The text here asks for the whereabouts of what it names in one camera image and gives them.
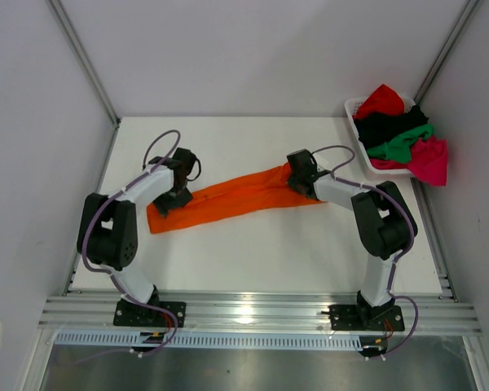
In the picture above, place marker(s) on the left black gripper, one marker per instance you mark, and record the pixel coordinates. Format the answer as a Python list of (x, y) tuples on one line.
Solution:
[(164, 205)]

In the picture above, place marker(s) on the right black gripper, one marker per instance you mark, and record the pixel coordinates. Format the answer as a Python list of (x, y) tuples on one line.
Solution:
[(297, 183)]

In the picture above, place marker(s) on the orange t shirt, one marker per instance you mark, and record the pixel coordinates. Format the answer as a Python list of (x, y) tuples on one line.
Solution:
[(233, 198)]

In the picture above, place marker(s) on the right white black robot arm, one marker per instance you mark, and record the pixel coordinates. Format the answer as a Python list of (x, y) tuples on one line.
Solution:
[(385, 225)]

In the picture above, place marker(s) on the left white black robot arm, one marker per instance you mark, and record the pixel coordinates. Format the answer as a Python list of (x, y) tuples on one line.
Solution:
[(108, 237)]

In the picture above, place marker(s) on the white plastic laundry basket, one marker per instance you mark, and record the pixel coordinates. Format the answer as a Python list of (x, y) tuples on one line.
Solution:
[(351, 106)]

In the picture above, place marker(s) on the black t shirt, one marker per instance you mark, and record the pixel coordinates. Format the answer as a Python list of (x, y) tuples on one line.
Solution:
[(378, 128)]

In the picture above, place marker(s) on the green t shirt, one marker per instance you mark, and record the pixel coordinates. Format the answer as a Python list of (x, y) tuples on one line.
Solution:
[(399, 148)]

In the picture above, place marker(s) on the red t shirt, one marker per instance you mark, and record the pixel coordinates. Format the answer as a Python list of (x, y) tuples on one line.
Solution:
[(383, 100)]

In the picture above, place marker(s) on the magenta t shirt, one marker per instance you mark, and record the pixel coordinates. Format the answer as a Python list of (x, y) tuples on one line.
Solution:
[(429, 161)]

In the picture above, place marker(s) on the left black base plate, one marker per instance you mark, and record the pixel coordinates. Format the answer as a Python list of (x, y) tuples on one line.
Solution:
[(131, 315)]

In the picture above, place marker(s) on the slotted grey cable duct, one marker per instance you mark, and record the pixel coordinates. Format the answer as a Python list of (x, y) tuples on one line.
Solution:
[(211, 340)]

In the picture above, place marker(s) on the aluminium mounting rail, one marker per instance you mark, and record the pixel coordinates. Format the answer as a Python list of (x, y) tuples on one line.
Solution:
[(252, 312)]

